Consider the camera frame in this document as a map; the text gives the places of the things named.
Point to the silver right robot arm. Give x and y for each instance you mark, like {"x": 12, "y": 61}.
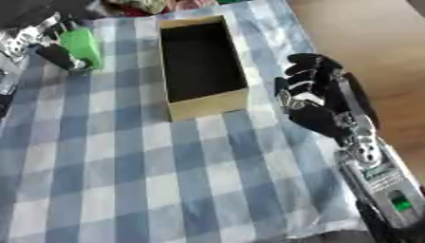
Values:
{"x": 382, "y": 180}

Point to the green block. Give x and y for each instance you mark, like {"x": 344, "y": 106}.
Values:
{"x": 82, "y": 46}

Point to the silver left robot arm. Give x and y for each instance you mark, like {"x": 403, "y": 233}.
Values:
{"x": 19, "y": 38}

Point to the colourful patterned soft item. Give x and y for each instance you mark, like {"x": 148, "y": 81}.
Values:
{"x": 146, "y": 6}

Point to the tan cardboard box black inside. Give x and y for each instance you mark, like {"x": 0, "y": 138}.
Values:
{"x": 202, "y": 66}

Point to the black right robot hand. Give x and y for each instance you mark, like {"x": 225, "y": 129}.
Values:
{"x": 318, "y": 107}

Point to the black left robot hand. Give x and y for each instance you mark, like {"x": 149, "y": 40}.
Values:
{"x": 58, "y": 55}

